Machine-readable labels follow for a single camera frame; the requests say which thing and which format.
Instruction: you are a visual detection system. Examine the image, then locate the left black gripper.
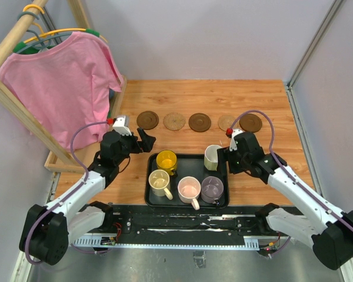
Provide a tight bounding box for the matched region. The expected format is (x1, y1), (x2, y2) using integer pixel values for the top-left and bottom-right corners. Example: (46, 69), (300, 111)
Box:
(115, 127), (155, 165)

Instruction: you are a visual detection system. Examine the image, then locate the pale green octagonal mug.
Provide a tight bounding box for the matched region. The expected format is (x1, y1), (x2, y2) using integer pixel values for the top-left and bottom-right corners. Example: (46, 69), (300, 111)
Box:
(204, 145), (222, 171)

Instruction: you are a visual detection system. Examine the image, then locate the brown wooden coaster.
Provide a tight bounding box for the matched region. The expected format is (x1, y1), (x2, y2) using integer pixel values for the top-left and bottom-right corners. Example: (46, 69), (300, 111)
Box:
(188, 113), (211, 132)
(239, 113), (262, 133)
(136, 110), (159, 130)

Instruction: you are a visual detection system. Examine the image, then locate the woven rattan coaster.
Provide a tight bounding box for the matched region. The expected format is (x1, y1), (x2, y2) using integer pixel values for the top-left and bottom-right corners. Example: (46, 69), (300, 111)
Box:
(218, 115), (236, 132)
(163, 112), (185, 131)

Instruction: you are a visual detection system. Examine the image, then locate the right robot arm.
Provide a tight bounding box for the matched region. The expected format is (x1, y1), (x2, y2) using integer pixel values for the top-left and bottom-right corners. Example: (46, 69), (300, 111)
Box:
(218, 129), (353, 270)

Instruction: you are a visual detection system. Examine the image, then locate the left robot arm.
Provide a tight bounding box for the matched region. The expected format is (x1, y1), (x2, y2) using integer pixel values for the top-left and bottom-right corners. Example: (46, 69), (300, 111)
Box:
(19, 128), (156, 266)

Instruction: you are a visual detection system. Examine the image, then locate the yellow glass mug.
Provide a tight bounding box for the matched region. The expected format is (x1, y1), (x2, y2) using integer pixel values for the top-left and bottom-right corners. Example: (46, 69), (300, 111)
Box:
(156, 150), (178, 176)

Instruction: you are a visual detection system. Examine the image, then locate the purple mug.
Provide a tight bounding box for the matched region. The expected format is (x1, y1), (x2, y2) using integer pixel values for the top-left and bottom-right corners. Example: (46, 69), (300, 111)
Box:
(201, 176), (224, 206)

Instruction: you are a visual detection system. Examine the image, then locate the cream yellow mug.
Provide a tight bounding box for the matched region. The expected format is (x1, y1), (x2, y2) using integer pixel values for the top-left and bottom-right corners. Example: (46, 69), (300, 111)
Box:
(148, 169), (173, 200)

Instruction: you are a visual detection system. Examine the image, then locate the pink mug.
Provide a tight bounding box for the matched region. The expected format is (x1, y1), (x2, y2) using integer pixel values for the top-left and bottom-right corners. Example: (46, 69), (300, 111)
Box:
(177, 176), (201, 210)

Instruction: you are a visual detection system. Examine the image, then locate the black plastic tray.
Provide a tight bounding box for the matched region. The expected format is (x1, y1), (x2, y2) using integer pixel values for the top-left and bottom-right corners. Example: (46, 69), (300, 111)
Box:
(145, 153), (229, 210)

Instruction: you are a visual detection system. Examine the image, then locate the wooden clothes rack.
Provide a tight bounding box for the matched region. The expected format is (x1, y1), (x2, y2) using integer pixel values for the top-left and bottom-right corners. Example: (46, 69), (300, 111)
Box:
(0, 1), (126, 173)

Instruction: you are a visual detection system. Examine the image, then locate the pink t-shirt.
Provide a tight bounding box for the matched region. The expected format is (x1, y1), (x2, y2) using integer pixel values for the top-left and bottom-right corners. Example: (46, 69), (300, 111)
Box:
(0, 32), (124, 150)

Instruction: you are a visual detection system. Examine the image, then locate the grey clothes hanger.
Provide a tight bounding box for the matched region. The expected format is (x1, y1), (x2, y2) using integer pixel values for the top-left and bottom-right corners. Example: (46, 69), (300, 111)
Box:
(13, 29), (71, 55)

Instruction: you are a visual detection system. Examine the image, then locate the yellow clothes hanger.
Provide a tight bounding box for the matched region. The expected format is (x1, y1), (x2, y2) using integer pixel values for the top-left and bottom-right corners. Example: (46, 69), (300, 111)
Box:
(38, 0), (93, 39)

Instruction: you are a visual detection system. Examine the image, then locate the green clothes hanger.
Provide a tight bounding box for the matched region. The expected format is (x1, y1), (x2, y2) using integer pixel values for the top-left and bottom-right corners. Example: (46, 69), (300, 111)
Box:
(12, 29), (107, 53)

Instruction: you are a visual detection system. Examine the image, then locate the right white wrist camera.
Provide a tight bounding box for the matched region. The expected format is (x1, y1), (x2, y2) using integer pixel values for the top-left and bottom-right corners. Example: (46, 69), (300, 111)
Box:
(229, 129), (244, 152)

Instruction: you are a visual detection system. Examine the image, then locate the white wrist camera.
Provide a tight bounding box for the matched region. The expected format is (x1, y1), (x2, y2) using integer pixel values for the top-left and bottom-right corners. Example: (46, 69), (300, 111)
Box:
(229, 129), (244, 152)
(112, 115), (132, 136)

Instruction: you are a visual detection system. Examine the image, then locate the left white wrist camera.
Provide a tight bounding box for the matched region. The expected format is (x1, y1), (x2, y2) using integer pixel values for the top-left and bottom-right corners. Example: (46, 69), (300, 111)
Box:
(112, 115), (132, 136)

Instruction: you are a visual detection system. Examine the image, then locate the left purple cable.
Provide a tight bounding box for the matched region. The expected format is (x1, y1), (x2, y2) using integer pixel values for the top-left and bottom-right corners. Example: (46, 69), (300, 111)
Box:
(25, 118), (116, 266)

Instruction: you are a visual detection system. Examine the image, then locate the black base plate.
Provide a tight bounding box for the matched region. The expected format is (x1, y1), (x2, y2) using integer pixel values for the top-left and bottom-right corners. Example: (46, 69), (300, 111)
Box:
(93, 205), (280, 241)

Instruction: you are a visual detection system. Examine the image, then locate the white slotted cable duct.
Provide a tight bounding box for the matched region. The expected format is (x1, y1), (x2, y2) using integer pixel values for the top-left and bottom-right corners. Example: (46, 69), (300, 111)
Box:
(72, 231), (259, 250)

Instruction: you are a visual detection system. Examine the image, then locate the aluminium corner post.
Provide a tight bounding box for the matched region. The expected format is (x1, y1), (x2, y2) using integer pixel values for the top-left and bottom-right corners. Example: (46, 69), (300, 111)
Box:
(285, 0), (345, 89)

